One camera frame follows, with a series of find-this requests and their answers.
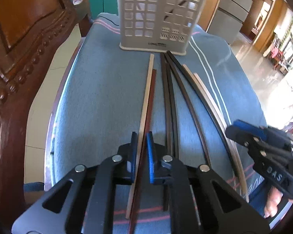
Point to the pale beige chopstick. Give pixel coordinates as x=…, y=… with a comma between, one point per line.
x=223, y=125

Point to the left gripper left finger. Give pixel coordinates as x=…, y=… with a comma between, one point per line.
x=126, y=169

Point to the light wood chopstick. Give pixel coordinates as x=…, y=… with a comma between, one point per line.
x=140, y=134

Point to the white plastic utensil holder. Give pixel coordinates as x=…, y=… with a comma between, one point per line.
x=158, y=25

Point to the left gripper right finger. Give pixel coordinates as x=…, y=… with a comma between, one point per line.
x=159, y=161

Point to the carved wooden chair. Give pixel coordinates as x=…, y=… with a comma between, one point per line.
x=31, y=31

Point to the black curved chopstick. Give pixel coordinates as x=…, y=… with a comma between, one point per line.
x=191, y=109

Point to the wooden door frame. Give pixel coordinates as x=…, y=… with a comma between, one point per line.
x=261, y=21

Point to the black outer chopstick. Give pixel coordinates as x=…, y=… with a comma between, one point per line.
x=191, y=80

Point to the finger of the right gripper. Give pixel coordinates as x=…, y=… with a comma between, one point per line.
x=250, y=127
x=249, y=138

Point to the blue striped cloth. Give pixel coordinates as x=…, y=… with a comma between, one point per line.
x=101, y=106

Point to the dark brown chopstick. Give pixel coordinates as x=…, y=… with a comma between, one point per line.
x=166, y=103

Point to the grey refrigerator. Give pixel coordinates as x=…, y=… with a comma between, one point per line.
x=229, y=18

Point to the reddish brown chopstick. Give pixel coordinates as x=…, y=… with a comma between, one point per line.
x=139, y=176

